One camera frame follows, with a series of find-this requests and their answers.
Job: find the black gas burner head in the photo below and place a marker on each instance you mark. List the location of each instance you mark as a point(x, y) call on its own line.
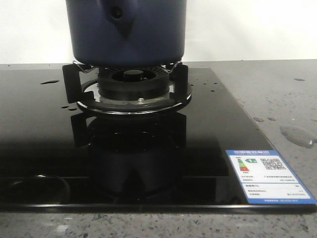
point(133, 83)

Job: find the black glass gas stove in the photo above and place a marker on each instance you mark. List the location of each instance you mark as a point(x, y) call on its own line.
point(55, 158)

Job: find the blue energy label sticker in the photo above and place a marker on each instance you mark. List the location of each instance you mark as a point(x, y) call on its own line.
point(266, 178)

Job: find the dark blue pot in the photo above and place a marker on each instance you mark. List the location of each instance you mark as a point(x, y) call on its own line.
point(127, 33)

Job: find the black pot support grate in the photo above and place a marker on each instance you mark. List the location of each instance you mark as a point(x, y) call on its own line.
point(88, 98)

